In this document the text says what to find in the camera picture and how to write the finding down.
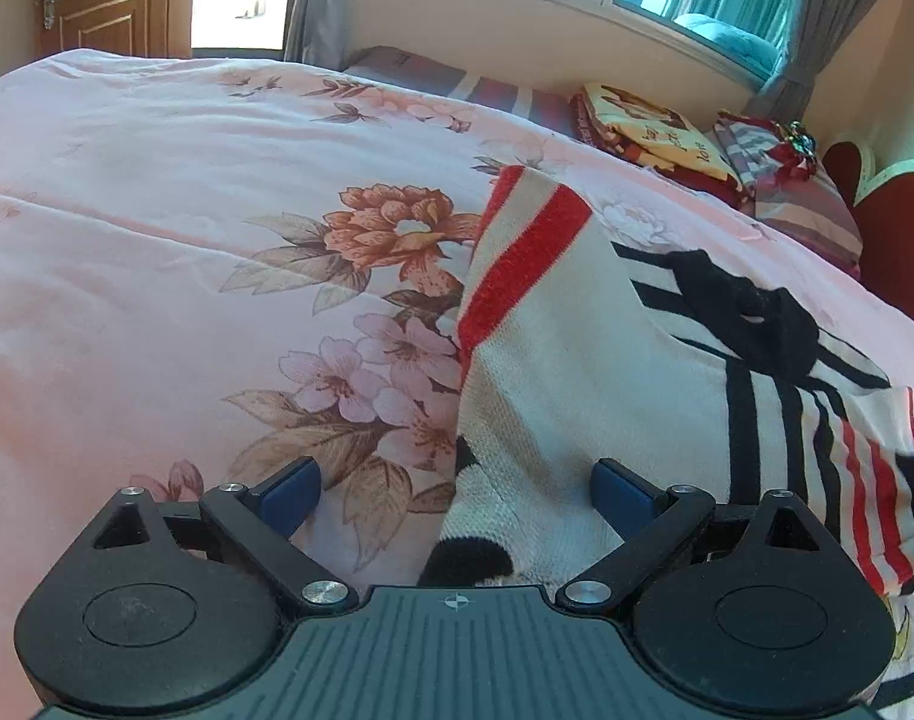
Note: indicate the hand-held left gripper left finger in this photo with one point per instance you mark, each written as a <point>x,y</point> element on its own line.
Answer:
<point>290,493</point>

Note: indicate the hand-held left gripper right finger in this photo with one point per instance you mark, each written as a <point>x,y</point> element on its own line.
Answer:
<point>620,496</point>

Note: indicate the striped knit sweater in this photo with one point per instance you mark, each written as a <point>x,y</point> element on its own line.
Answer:
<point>577,360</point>

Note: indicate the pink floral bedspread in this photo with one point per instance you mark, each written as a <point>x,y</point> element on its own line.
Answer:
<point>127,240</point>

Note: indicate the striped pillow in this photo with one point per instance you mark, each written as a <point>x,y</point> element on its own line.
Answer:
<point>802,202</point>

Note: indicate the folded printed blanket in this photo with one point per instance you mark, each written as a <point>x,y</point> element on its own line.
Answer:
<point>652,131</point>

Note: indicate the red headboard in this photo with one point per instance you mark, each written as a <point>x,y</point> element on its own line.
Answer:
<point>895,225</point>

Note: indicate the small beaded ornament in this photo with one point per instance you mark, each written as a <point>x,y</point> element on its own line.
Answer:
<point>798,146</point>

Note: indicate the striped mattress sheet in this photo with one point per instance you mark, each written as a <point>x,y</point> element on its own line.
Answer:
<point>434,75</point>

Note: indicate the teal cloth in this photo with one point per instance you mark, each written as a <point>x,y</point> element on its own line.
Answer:
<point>734,34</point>

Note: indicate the grey curtain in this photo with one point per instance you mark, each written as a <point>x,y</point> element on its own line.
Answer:
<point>318,0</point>
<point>832,15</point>

